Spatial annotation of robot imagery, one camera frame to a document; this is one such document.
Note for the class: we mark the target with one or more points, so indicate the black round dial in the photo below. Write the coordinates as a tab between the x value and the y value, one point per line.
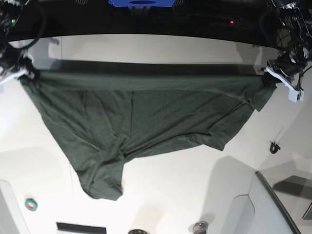
137	231

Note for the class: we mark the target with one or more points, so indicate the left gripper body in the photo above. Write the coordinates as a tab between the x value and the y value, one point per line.
285	67

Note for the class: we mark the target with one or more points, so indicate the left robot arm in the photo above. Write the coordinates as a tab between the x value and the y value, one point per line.
287	27

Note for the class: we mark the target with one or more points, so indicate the dark green t-shirt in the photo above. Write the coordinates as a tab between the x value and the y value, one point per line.
102	121

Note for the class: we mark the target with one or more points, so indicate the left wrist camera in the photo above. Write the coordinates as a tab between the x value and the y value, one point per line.
295	95

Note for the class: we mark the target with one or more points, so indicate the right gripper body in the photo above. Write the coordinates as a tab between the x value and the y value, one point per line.
13	65

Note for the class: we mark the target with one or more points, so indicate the grey round knob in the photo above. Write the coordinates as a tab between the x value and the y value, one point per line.
200	227

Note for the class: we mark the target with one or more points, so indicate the blue mount plate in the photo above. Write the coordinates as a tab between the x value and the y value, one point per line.
138	3

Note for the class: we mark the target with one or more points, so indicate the black clip on table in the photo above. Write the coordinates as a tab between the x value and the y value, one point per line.
274	147

